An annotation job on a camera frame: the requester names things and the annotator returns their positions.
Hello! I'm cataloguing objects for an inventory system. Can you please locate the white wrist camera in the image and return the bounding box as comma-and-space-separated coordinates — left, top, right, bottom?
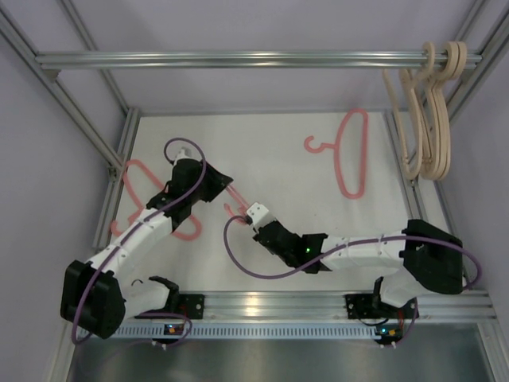
174, 147, 192, 163
246, 202, 276, 232

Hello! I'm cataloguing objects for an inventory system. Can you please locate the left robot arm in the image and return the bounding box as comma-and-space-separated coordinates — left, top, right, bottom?
60, 158, 233, 339

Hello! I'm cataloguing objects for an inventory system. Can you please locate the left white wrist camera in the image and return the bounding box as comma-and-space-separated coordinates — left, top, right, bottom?
174, 147, 192, 163

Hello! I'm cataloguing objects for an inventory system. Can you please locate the pink hanger pile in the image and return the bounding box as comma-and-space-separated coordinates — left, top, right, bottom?
303, 108, 369, 200
223, 185, 249, 218

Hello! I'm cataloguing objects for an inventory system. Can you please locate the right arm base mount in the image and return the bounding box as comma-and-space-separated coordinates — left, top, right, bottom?
344, 294, 417, 321

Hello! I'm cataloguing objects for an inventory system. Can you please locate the aluminium hanging rail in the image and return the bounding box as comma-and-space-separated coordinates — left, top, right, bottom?
34, 49, 483, 71

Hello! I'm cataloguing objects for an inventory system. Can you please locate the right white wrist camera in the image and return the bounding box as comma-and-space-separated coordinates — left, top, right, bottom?
246, 202, 276, 232

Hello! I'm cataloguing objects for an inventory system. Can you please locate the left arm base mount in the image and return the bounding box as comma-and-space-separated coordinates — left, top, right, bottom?
165, 293, 205, 320

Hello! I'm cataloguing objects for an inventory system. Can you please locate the beige hanger with right hook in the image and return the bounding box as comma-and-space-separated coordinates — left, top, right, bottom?
422, 41, 463, 181

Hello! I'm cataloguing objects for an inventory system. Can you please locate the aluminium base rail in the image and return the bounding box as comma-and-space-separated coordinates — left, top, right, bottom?
202, 290, 496, 323

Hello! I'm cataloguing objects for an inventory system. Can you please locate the aluminium frame structure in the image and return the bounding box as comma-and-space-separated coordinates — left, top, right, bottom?
0, 0, 509, 291

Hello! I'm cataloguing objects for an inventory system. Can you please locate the perforated cable duct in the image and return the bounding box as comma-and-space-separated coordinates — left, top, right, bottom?
113, 322, 381, 340

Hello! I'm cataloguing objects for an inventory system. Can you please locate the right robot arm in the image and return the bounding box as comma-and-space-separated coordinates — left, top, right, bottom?
253, 219, 464, 308

